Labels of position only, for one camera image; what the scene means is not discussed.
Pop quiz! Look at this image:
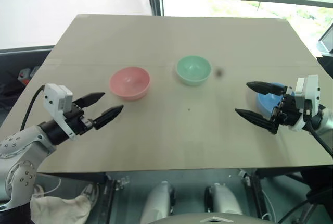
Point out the blue plastic bowl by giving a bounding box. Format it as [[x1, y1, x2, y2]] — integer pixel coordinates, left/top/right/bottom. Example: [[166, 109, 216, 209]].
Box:
[[255, 82, 296, 115]]

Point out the grey box with dark screen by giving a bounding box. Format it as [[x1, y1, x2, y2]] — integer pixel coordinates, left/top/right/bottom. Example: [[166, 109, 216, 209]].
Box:
[[316, 29, 333, 58]]

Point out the pink red plastic bowl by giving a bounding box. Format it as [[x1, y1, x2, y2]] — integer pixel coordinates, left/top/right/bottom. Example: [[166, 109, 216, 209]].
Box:
[[109, 66, 151, 102]]

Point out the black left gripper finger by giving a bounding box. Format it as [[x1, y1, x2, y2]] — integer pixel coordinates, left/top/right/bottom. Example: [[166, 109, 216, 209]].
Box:
[[92, 105, 124, 131], [75, 92, 106, 110]]

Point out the silver left robot leg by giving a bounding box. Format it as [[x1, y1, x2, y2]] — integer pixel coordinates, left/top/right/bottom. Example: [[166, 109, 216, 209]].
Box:
[[140, 181, 175, 224]]

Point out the white sneaker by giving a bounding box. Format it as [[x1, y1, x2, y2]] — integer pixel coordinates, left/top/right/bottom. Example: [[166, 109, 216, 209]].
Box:
[[77, 183, 100, 210]]

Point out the thin white floor cable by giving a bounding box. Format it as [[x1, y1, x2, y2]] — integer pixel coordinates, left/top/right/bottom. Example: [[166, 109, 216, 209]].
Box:
[[36, 177, 63, 199]]

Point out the silver right robot leg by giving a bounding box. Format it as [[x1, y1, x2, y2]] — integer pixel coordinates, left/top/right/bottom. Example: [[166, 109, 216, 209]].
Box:
[[204, 182, 244, 224]]

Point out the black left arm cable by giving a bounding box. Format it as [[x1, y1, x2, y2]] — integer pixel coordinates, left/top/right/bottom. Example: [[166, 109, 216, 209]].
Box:
[[20, 85, 45, 131]]

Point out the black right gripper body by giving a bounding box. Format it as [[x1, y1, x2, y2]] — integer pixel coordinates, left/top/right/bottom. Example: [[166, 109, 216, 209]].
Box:
[[271, 86, 304, 129]]

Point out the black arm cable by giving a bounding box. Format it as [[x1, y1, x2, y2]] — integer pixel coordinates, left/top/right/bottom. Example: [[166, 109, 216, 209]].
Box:
[[303, 103, 333, 157], [20, 85, 45, 131]]

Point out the silver robot leg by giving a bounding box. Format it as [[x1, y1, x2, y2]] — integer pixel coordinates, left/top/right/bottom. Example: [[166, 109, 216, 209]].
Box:
[[140, 181, 175, 224], [204, 182, 244, 224]]

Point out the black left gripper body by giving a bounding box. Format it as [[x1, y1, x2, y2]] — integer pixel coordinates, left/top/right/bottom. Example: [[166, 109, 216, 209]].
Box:
[[63, 102, 95, 138]]

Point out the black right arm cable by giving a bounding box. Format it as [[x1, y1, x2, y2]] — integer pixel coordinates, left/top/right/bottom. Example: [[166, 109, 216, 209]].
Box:
[[303, 103, 333, 157]]

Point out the red and grey device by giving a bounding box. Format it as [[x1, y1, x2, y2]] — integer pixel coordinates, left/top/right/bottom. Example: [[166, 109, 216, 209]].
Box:
[[17, 66, 40, 84]]

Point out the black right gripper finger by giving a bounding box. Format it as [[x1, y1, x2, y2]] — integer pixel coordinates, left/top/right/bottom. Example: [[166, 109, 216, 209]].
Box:
[[235, 108, 277, 134], [246, 81, 287, 96]]

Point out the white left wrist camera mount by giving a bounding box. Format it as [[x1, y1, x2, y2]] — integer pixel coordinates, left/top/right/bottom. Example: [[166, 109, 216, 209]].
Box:
[[43, 83, 79, 141]]

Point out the mint green plastic bowl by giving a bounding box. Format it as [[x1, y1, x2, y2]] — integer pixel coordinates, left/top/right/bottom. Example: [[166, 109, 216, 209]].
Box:
[[175, 55, 212, 87]]

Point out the beige trouser leg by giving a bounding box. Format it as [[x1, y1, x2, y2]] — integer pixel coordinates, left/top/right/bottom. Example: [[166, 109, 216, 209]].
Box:
[[30, 195, 92, 224]]

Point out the black table frame leg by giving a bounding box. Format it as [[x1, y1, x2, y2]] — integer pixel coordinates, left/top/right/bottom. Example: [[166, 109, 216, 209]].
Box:
[[87, 173, 117, 224], [240, 169, 267, 221]]

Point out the black floor cable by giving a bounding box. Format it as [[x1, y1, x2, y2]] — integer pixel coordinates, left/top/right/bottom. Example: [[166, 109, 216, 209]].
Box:
[[277, 197, 314, 224]]

